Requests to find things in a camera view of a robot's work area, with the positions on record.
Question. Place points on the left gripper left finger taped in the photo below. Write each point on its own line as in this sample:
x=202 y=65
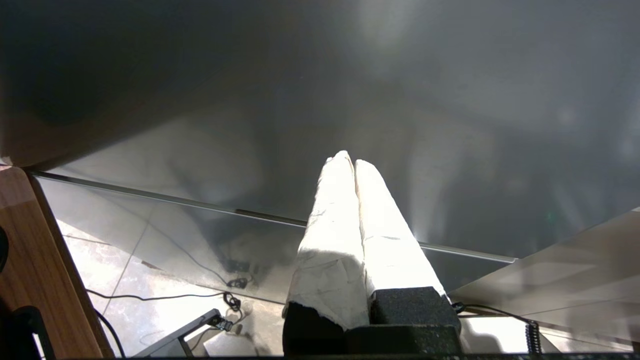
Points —
x=330 y=260

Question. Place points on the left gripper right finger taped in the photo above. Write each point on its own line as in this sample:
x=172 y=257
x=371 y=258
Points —
x=395 y=270

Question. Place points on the black metal stand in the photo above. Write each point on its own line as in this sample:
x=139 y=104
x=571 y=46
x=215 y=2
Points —
x=185 y=330

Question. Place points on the tall silver door refrigerator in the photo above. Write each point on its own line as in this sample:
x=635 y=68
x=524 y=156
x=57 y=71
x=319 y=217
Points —
x=300 y=75

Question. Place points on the brown wooden panel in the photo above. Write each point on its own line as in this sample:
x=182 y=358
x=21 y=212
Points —
x=35 y=260

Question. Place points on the black bulky object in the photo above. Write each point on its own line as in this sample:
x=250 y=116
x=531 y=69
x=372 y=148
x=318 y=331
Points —
x=20 y=335

